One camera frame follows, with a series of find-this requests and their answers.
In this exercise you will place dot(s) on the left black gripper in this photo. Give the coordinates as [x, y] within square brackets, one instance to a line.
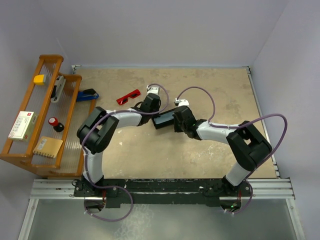
[157, 109]

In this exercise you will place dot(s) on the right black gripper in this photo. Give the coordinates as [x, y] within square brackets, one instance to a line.
[177, 129]

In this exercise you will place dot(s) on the black sunglasses case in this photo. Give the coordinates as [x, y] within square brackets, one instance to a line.
[163, 125]

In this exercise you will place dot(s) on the red sunglasses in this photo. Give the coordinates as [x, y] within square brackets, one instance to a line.
[132, 95]

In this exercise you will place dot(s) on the blue cleaning cloth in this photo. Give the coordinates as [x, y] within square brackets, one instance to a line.
[166, 118]

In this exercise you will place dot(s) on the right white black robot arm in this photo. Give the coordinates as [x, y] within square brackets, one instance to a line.
[248, 145]

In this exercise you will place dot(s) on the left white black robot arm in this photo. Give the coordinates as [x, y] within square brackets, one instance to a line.
[97, 130]

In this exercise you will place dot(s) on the blue black stapler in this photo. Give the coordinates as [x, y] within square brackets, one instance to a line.
[87, 95]

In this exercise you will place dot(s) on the wooden tiered rack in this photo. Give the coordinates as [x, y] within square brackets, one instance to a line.
[69, 161]

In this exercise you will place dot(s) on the white black stapler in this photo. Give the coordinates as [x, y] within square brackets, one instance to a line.
[57, 89]

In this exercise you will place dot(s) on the red black stamp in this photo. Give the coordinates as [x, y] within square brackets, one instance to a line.
[57, 126]

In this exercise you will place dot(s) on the yellow grey block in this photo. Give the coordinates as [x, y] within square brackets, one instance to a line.
[41, 79]

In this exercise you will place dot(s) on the white red paper box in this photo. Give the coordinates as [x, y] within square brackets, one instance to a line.
[23, 126]

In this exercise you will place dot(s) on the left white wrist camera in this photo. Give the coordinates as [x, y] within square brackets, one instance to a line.
[153, 89]

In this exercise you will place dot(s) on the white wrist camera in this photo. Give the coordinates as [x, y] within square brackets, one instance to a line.
[153, 89]
[181, 102]

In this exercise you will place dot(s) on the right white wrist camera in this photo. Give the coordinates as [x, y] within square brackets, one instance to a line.
[181, 102]

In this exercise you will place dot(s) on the aluminium table frame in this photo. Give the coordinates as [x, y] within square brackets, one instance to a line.
[225, 94]

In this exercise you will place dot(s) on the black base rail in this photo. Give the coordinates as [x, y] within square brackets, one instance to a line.
[211, 192]

